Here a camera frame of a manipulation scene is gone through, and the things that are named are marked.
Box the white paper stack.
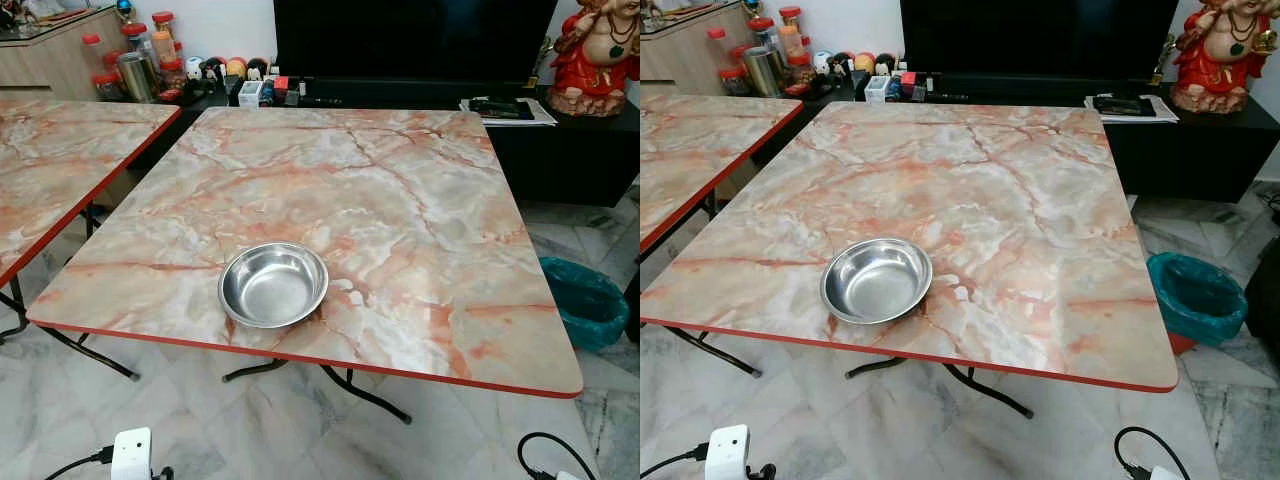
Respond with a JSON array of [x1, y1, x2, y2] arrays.
[[1084, 93, 1182, 125], [459, 96, 559, 128]]

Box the black flat device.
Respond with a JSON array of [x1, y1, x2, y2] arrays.
[[468, 97, 537, 121], [1092, 94, 1159, 117]]

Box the wooden cabinet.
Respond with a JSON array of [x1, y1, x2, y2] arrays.
[[0, 5, 133, 102], [640, 0, 758, 97]]

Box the red gold deity statue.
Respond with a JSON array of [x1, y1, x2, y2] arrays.
[[1168, 0, 1280, 115], [546, 0, 641, 119]]

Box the steel canister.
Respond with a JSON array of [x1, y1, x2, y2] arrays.
[[741, 46, 787, 99], [117, 51, 162, 104]]

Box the large steel bowl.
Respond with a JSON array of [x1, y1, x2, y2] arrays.
[[217, 240, 331, 331], [819, 236, 935, 327]]

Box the teal bag lined bin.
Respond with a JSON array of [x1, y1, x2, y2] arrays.
[[1145, 250, 1250, 357], [538, 255, 632, 354]]

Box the black television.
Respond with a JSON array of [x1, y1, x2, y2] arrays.
[[899, 0, 1182, 80], [272, 0, 561, 84]]

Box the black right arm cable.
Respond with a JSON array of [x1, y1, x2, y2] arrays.
[[1113, 426, 1192, 480], [516, 431, 598, 480]]

